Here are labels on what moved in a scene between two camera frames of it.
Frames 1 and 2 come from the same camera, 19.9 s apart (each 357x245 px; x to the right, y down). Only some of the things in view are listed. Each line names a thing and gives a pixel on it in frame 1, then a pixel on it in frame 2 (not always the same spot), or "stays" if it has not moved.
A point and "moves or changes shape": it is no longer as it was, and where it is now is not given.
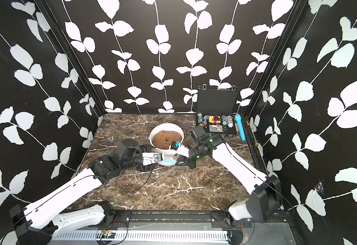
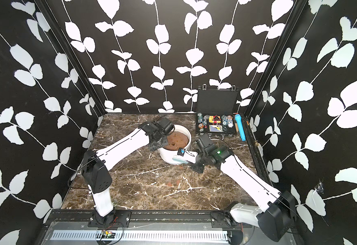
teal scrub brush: [168, 160] moves or changes shape
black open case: [217, 110] stays
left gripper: [147, 167] -> [153, 147]
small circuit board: [107, 234] stays
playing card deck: [215, 128] stays
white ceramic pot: [166, 126] moves or changes shape
